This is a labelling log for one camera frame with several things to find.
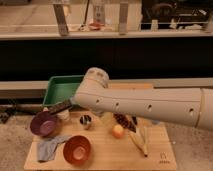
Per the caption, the wooden cutting board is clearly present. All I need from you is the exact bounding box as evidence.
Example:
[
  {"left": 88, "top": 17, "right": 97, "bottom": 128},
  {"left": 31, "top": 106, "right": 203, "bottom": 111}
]
[{"left": 23, "top": 82, "right": 178, "bottom": 171}]

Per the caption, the corn cob with husk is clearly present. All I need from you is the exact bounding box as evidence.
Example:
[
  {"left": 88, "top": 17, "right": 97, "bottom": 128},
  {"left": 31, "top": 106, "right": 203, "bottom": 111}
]
[{"left": 130, "top": 128, "right": 148, "bottom": 157}]

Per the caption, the orange round fruit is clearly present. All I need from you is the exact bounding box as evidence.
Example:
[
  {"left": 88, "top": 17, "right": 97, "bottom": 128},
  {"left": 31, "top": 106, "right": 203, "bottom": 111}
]
[{"left": 112, "top": 124, "right": 124, "bottom": 139}]

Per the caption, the white small cup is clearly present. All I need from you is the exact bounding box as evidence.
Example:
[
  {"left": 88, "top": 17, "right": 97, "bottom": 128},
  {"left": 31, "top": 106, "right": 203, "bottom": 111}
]
[{"left": 57, "top": 110, "right": 70, "bottom": 122}]

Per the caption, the dark spatula with handle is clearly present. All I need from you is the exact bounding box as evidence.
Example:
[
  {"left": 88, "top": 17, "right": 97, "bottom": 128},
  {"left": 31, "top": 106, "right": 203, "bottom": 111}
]
[{"left": 49, "top": 100, "right": 72, "bottom": 115}]

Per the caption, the purple bowl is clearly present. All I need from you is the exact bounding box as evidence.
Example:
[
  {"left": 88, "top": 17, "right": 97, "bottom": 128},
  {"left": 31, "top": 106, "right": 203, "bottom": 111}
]
[{"left": 30, "top": 111, "right": 58, "bottom": 137}]

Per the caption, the green plastic tray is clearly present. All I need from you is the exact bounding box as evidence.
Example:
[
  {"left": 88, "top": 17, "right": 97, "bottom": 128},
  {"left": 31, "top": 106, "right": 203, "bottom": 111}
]
[{"left": 43, "top": 75, "right": 83, "bottom": 107}]

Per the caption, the blue small cup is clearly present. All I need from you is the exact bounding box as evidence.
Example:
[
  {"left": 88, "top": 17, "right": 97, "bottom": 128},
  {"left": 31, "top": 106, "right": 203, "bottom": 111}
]
[{"left": 151, "top": 120, "right": 160, "bottom": 125}]

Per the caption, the grey-blue cloth towel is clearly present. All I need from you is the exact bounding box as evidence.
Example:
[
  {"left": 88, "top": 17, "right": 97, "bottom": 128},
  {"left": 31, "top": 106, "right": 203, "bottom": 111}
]
[{"left": 37, "top": 136, "right": 70, "bottom": 162}]

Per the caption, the dark pine cone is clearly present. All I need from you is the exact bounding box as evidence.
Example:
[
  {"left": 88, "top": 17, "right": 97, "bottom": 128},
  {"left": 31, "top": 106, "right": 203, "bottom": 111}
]
[{"left": 114, "top": 114, "right": 136, "bottom": 132}]

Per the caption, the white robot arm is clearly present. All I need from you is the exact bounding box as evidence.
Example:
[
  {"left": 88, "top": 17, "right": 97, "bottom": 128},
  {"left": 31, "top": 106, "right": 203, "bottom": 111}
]
[{"left": 74, "top": 67, "right": 213, "bottom": 131}]

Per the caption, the red-brown bowl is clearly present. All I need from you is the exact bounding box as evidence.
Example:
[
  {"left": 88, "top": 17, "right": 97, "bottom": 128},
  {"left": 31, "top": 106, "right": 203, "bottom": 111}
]
[{"left": 63, "top": 135, "right": 91, "bottom": 166}]

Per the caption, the small metal cup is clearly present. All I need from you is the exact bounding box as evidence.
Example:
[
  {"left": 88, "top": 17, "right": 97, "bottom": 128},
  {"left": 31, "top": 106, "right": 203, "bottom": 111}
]
[{"left": 80, "top": 115, "right": 92, "bottom": 130}]

